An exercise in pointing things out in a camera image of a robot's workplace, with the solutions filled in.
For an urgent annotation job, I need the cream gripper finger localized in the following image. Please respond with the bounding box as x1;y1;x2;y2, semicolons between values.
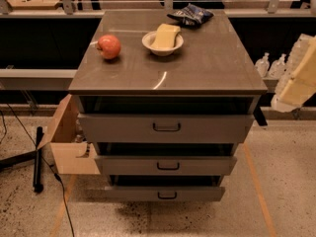
278;36;316;108

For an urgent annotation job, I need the yellow sponge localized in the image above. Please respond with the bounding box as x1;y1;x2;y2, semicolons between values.
151;24;181;49

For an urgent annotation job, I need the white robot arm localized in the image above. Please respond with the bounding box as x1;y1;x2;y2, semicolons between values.
271;34;316;113

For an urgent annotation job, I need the white paper bowl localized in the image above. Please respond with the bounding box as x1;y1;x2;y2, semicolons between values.
142;31;184;56

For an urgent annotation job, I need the right clear sanitizer bottle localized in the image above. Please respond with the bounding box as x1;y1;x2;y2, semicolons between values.
268;53;285;79

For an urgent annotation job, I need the clear sanitizer bottle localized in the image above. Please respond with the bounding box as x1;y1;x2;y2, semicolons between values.
255;52;270;77
268;53;285;79

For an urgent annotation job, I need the left clear sanitizer bottle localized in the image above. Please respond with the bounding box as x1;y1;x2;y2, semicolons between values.
255;52;270;77

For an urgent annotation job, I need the blue chip bag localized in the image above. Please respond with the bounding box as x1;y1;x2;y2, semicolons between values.
168;3;214;27

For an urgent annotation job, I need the grey drawer cabinet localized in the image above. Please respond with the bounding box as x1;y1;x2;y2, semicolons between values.
69;10;267;188

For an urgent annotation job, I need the red apple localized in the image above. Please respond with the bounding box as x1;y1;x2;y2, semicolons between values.
98;35;121;59

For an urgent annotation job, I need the top grey drawer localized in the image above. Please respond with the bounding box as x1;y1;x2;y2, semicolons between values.
78;114;254;144

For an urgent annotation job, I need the grey drawer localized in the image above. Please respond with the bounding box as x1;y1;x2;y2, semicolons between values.
78;114;254;144
105;186;225;201
95;156;237;176

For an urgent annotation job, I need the middle grey drawer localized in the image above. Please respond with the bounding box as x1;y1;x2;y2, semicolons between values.
95;156;237;176

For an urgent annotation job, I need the bottom grey drawer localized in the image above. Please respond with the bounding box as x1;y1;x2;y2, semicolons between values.
105;186;225;201

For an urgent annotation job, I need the open cardboard box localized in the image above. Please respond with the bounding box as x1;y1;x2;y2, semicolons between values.
38;95;100;175

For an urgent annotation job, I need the black stand base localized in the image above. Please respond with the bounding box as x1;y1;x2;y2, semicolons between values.
0;125;45;194

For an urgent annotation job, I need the black floor cable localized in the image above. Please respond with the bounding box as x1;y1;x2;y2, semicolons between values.
0;102;76;237

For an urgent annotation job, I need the grey metal rail frame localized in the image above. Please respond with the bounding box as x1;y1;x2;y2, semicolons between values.
0;0;316;94

